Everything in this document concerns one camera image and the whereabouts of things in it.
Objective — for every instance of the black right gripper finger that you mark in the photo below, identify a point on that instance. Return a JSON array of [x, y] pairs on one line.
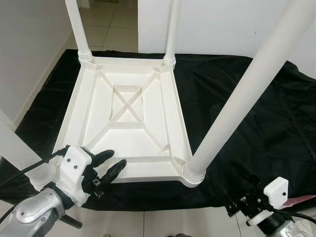
[[234, 207]]

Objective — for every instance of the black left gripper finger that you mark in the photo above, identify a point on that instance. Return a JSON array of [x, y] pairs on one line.
[[114, 170], [103, 157]]

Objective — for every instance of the white plastic table leg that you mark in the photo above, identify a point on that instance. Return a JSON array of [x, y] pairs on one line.
[[247, 89], [17, 148], [173, 29], [79, 24]]

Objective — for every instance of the black metal table leg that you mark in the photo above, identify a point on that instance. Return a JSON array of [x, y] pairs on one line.
[[71, 221]]

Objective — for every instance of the pink cloth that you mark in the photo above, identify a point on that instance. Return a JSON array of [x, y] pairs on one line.
[[301, 200]]

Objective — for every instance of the black shiny table cloth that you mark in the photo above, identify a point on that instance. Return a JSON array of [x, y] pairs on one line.
[[256, 148]]

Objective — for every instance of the grey right robot leg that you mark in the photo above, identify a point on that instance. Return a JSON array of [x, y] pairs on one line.
[[180, 235]]

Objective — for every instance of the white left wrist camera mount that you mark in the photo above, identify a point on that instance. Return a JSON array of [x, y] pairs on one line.
[[74, 168]]

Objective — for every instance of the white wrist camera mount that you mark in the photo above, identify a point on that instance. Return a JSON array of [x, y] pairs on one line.
[[276, 191], [74, 168]]

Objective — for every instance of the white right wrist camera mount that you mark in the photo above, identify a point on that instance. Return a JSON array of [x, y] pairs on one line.
[[276, 191]]

